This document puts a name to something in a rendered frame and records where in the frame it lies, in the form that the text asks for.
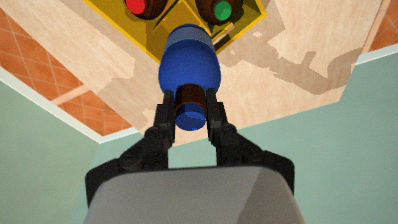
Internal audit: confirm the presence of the brown bottle with red cap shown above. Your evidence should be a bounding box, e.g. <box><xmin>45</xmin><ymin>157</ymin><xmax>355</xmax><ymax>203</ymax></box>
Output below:
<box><xmin>124</xmin><ymin>0</ymin><xmax>168</xmax><ymax>20</ymax></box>

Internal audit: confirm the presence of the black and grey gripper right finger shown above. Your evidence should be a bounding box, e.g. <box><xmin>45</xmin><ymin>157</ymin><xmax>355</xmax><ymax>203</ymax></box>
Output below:
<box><xmin>206</xmin><ymin>88</ymin><xmax>295</xmax><ymax>196</ymax></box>

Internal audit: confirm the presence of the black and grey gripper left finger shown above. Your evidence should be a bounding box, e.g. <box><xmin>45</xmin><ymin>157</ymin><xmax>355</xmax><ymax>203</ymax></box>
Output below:
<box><xmin>85</xmin><ymin>90</ymin><xmax>176</xmax><ymax>209</ymax></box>

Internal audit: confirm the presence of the brown bottle with green cap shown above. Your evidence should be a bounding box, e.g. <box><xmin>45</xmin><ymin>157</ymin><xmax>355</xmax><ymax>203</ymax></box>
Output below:
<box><xmin>195</xmin><ymin>0</ymin><xmax>236</xmax><ymax>25</ymax></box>

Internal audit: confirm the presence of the blue bottle with brown label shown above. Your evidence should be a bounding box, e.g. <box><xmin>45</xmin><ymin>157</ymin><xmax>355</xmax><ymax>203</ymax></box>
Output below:
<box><xmin>158</xmin><ymin>24</ymin><xmax>221</xmax><ymax>131</ymax></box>

